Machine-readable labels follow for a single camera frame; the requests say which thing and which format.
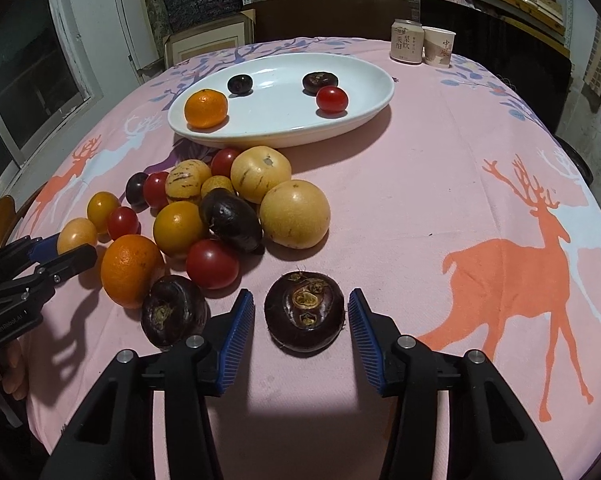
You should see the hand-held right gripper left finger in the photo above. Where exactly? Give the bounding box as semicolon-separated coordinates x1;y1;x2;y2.
39;289;256;480

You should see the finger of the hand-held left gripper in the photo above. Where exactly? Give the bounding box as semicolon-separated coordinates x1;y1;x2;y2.
0;233;62;286
0;244;99;307

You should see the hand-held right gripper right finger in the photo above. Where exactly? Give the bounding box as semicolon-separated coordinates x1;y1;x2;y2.
347;288;564;480

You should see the pale yellow tomato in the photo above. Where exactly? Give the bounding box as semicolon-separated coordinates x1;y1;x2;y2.
56;217;98;256

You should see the dark brown water chestnut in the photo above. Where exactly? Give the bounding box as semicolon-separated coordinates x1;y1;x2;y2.
264;270;346;353
302;71;339;96
140;275;211;352

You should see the dark purple plum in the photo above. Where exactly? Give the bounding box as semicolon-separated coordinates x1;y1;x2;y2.
125;172;150;207

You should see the white oval plate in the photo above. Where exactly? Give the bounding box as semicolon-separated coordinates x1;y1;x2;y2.
167;52;396;150

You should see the person's left hand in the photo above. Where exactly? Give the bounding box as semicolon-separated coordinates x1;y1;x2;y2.
0;341;30;402

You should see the large orange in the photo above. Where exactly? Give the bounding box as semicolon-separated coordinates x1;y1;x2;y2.
100;234;166;309

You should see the orange yellow tomato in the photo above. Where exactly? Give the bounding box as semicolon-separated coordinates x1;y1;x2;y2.
87;191;122;235
153;201;208;256

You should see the red cherry tomato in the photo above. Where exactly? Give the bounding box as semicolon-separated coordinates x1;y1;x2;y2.
186;238;240;291
315;86;350;117
143;171;170;211
106;206;140;241
210;147;241;178

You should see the oblong dark purple fruit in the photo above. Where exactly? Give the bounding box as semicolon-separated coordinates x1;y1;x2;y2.
199;188;264;254

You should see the striped yellow pepino melon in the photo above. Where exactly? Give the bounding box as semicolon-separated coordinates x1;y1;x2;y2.
165;159;206;206

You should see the pink deer print tablecloth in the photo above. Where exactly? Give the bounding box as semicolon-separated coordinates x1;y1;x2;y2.
8;36;601;480

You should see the small yellow fruit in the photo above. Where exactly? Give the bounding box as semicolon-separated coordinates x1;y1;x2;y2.
200;175;235;200

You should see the orange mandarin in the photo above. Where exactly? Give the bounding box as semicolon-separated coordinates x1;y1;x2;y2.
184;88;230;130

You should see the white door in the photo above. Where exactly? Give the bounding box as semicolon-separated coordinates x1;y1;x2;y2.
55;0;148;78

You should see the dark chestnut on plate left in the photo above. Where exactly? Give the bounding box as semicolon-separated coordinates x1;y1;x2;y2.
227;74;254;96

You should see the framed picture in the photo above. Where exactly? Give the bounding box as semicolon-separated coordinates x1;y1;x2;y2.
163;9;256;69

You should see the black chair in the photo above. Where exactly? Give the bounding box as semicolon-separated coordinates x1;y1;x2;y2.
419;0;566;81
553;135;595;186

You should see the patterned fabric bin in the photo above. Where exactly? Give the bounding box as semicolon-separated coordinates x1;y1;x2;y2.
163;0;242;34

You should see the beige beverage can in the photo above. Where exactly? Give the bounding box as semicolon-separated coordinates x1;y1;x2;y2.
391;18;424;65

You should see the paper cup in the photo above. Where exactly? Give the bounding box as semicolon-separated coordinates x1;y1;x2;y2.
422;26;455;69

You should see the metal frame window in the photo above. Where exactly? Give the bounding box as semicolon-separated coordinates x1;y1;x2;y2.
0;0;104;171

